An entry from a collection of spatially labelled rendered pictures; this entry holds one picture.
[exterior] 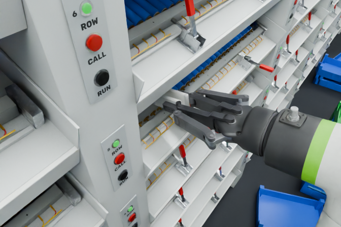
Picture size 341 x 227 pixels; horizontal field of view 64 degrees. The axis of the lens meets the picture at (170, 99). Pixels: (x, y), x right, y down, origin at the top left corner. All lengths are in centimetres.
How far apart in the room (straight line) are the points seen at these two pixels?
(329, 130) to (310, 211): 121
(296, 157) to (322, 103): 181
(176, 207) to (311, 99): 153
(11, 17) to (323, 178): 38
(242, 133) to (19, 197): 30
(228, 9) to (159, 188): 45
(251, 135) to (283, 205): 116
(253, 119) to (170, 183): 36
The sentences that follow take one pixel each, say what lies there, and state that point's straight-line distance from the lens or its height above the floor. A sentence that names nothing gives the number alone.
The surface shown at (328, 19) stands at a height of 51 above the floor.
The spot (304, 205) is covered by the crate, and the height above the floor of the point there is 0.
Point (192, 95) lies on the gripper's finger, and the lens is 51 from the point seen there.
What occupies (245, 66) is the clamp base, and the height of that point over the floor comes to 89.
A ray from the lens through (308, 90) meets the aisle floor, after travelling 226.
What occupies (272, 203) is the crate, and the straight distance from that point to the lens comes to 155.
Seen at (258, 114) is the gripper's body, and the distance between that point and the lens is 43.
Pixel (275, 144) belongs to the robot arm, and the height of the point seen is 102.
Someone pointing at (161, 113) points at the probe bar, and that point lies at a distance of 56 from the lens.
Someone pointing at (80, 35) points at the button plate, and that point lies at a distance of 26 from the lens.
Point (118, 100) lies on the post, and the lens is 34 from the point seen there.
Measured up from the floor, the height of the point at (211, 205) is 12.
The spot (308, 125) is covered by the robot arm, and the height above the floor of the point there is 104.
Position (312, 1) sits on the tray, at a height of 88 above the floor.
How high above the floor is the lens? 131
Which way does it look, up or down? 42 degrees down
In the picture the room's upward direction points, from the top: straight up
